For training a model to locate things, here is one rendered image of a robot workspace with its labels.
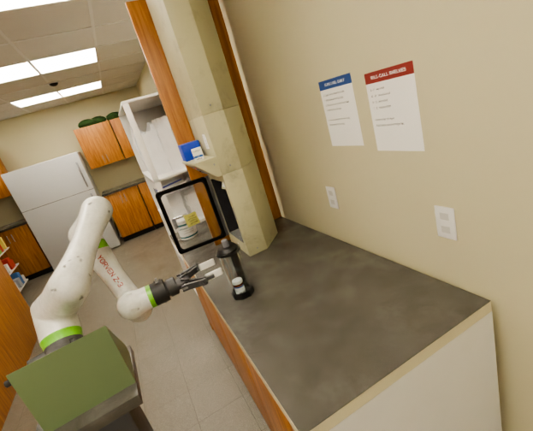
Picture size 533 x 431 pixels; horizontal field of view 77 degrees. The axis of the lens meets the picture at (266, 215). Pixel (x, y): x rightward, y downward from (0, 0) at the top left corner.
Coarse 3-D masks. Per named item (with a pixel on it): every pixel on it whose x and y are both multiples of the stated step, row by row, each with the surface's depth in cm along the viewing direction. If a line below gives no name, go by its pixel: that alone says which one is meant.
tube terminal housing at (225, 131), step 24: (192, 120) 177; (216, 120) 161; (240, 120) 178; (216, 144) 163; (240, 144) 173; (240, 168) 171; (240, 192) 173; (264, 192) 193; (240, 216) 175; (264, 216) 188; (264, 240) 184
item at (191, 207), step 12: (180, 192) 193; (192, 192) 195; (204, 192) 197; (168, 204) 192; (180, 204) 194; (192, 204) 196; (204, 204) 199; (180, 216) 196; (192, 216) 198; (204, 216) 200; (180, 228) 197; (192, 228) 200; (204, 228) 202; (216, 228) 204; (180, 240) 199; (192, 240) 201; (204, 240) 204
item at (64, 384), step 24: (96, 336) 106; (48, 360) 100; (72, 360) 104; (96, 360) 107; (120, 360) 110; (24, 384) 98; (48, 384) 101; (72, 384) 105; (96, 384) 108; (120, 384) 112; (48, 408) 102; (72, 408) 106
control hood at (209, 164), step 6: (204, 156) 176; (210, 156) 168; (186, 162) 179; (192, 162) 166; (198, 162) 161; (204, 162) 162; (210, 162) 164; (216, 162) 165; (198, 168) 169; (204, 168) 163; (210, 168) 164; (216, 168) 165; (210, 174) 175; (216, 174) 166
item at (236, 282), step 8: (232, 256) 137; (240, 256) 142; (224, 264) 139; (232, 264) 138; (240, 264) 140; (224, 272) 142; (232, 272) 139; (240, 272) 141; (232, 280) 141; (240, 280) 141; (248, 280) 144; (232, 288) 143; (240, 288) 142; (248, 288) 144
